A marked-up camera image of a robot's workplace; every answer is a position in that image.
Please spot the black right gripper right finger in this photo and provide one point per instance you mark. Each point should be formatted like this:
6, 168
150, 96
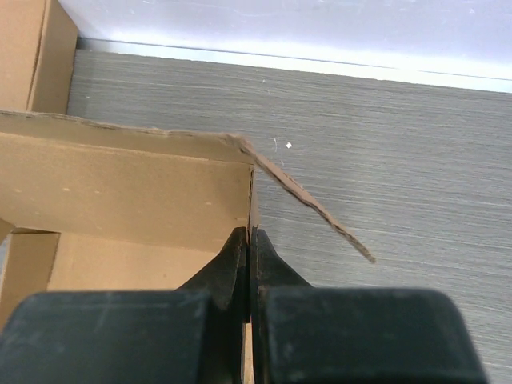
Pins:
307, 334

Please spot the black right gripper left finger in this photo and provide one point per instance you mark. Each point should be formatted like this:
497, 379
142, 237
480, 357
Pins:
194, 334

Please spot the brown cardboard box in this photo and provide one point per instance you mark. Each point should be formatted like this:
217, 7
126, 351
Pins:
38, 40
87, 206

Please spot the folded brown cardboard box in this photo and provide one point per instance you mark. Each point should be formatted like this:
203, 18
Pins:
38, 40

